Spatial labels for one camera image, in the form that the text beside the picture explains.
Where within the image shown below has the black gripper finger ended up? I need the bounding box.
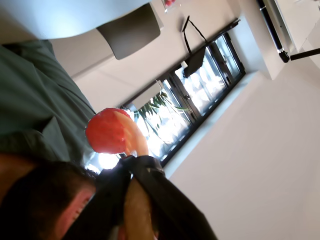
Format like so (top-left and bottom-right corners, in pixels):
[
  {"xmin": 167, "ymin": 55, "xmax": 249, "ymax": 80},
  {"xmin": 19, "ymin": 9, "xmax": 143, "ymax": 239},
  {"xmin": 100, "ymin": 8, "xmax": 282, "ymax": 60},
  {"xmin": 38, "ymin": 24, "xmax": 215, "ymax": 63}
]
[
  {"xmin": 63, "ymin": 156, "xmax": 137, "ymax": 240},
  {"xmin": 129, "ymin": 154, "xmax": 219, "ymax": 240}
]

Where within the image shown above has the beige fork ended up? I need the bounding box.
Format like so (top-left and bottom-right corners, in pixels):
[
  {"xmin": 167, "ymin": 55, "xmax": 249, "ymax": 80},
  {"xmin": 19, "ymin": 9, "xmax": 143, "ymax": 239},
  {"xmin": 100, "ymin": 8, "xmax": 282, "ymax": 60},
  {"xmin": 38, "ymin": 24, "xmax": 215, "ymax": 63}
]
[{"xmin": 113, "ymin": 109, "xmax": 160, "ymax": 240}]

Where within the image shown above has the red strawberry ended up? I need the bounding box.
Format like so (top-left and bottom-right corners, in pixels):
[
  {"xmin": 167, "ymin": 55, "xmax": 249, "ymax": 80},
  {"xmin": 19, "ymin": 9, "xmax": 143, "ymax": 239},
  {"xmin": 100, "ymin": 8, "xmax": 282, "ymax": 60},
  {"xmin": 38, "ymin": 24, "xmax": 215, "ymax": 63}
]
[{"xmin": 84, "ymin": 107, "xmax": 136, "ymax": 154}]

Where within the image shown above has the person in green shirt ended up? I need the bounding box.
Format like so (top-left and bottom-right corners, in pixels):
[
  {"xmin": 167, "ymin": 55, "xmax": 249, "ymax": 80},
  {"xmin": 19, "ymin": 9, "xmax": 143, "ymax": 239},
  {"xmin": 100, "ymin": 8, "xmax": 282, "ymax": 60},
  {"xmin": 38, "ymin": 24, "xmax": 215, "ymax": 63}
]
[{"xmin": 0, "ymin": 39, "xmax": 101, "ymax": 240}]

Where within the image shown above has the green leafy plant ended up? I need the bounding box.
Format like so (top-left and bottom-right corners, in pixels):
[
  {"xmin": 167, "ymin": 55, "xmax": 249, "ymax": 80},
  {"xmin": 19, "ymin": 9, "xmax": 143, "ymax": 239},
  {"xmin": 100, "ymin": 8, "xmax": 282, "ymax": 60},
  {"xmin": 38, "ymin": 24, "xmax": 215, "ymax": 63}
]
[{"xmin": 133, "ymin": 90, "xmax": 189, "ymax": 145}]

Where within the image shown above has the white planter box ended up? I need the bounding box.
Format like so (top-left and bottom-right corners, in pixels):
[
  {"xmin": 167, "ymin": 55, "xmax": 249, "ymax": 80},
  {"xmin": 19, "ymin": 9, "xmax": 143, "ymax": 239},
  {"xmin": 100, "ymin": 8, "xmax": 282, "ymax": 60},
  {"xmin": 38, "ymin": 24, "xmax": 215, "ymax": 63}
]
[{"xmin": 130, "ymin": 80, "xmax": 164, "ymax": 111}]

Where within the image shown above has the black framed window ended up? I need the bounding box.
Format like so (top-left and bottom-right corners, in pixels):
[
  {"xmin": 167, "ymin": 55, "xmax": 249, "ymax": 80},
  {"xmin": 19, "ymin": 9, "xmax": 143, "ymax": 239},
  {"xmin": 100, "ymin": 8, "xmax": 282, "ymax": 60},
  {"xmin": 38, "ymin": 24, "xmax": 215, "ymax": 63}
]
[{"xmin": 84, "ymin": 31, "xmax": 248, "ymax": 176}]

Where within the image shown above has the grey chair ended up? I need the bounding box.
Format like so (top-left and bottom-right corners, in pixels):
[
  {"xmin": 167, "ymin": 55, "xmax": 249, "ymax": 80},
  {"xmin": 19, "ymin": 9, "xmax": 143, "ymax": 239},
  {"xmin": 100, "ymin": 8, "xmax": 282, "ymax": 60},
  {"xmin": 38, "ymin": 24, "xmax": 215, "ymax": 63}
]
[{"xmin": 95, "ymin": 1, "xmax": 162, "ymax": 61}]

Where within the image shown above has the clear punnet of strawberries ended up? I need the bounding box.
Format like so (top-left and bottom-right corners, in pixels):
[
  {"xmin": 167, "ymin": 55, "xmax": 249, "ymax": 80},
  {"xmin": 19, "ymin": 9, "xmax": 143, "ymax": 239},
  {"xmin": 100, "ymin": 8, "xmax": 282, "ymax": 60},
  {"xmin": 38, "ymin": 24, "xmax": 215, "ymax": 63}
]
[{"xmin": 161, "ymin": 0, "xmax": 183, "ymax": 14}]

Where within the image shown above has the black pole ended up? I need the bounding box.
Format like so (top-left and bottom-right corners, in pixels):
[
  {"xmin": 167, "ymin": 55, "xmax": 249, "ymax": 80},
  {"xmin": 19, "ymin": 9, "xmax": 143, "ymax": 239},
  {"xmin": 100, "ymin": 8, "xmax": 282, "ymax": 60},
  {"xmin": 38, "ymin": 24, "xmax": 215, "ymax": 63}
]
[{"xmin": 256, "ymin": 0, "xmax": 320, "ymax": 64}]

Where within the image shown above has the black hanging bag with strap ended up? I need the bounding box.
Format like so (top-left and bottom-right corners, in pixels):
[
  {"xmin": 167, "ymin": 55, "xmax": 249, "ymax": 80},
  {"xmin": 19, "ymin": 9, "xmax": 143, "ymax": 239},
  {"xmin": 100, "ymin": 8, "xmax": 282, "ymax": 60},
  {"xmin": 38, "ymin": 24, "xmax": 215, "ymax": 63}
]
[{"xmin": 180, "ymin": 15, "xmax": 209, "ymax": 79}]

